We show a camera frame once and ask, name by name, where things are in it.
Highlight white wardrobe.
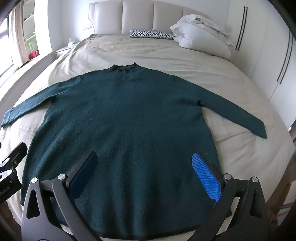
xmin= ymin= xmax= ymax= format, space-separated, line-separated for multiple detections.
xmin=208 ymin=0 xmax=296 ymax=130

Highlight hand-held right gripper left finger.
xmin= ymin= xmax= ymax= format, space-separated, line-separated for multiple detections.
xmin=21 ymin=151 xmax=99 ymax=241

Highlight beige padded headboard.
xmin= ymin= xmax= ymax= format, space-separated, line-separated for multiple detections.
xmin=89 ymin=0 xmax=210 ymax=39

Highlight zebra print pillow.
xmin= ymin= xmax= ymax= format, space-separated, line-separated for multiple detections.
xmin=129 ymin=30 xmax=175 ymax=40

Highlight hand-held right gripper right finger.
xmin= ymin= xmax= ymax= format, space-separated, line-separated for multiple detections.
xmin=190 ymin=152 xmax=275 ymax=241

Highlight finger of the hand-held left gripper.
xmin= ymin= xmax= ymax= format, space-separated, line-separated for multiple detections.
xmin=0 ymin=142 xmax=28 ymax=173

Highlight dark green knit sweater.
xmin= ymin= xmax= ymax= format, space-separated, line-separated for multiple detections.
xmin=1 ymin=62 xmax=267 ymax=239

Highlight bed with beige sheet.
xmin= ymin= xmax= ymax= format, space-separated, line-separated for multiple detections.
xmin=0 ymin=34 xmax=296 ymax=241

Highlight white nightstand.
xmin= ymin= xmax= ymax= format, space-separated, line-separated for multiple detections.
xmin=55 ymin=44 xmax=77 ymax=57

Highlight white duvet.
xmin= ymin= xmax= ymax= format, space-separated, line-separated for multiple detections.
xmin=170 ymin=14 xmax=232 ymax=61

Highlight beige curtain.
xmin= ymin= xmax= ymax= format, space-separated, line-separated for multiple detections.
xmin=9 ymin=5 xmax=26 ymax=67

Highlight white shelf unit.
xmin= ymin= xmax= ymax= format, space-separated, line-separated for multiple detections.
xmin=22 ymin=0 xmax=50 ymax=63

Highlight black wardrobe door handles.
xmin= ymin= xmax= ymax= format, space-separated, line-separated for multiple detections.
xmin=276 ymin=30 xmax=294 ymax=85
xmin=235 ymin=6 xmax=248 ymax=51

